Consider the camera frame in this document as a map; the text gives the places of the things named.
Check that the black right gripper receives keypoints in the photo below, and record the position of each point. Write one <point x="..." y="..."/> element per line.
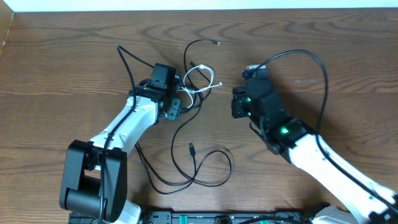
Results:
<point x="239" y="99"/>

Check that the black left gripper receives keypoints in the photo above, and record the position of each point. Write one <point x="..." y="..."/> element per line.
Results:
<point x="173" y="116"/>

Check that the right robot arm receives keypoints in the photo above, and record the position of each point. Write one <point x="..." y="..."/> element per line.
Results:
<point x="299" y="144"/>

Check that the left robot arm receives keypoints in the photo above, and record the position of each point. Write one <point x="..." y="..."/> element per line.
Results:
<point x="94" y="179"/>

